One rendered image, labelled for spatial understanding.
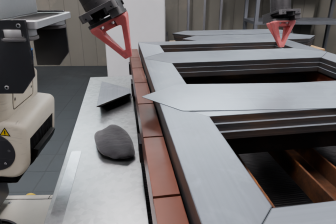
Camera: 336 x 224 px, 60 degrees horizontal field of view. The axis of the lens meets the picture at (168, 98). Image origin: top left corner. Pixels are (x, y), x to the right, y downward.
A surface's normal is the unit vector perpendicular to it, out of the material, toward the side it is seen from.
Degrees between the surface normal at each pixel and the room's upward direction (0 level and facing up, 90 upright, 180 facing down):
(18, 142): 90
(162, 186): 0
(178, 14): 90
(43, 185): 0
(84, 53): 90
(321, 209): 0
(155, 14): 90
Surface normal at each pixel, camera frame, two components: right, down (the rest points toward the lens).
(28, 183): 0.00, -0.93
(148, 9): 0.03, 0.36
